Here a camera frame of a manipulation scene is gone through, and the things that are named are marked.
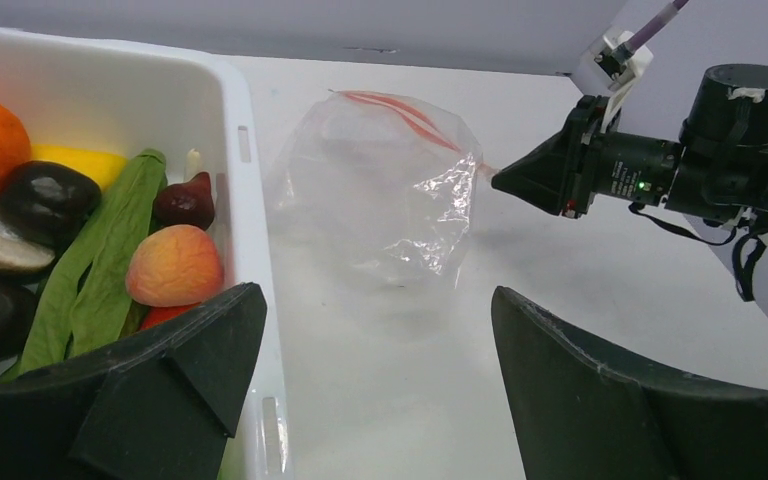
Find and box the clear red-zipper bag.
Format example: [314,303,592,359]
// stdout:
[263,90,494,289]

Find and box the red chili pepper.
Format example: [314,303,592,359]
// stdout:
[139,303,199,331]

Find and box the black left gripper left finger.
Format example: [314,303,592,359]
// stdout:
[0,283,268,479]

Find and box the dark plum upper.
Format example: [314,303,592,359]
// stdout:
[0,160,102,249]

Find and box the white plastic bin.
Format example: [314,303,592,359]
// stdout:
[0,28,294,479]

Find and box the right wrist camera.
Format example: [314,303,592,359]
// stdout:
[571,27,654,133]

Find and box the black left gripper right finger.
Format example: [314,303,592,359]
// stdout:
[491,286,768,479]

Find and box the dark red fig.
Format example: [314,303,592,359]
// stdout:
[153,172,215,230]

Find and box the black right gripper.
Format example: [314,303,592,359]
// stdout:
[491,64,768,227]

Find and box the green leafy vegetable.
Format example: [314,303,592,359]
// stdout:
[0,148,167,383]

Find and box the peach near bin edge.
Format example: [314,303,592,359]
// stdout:
[125,224,225,307]

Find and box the yellow lemon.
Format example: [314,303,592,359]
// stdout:
[31,144,128,193]

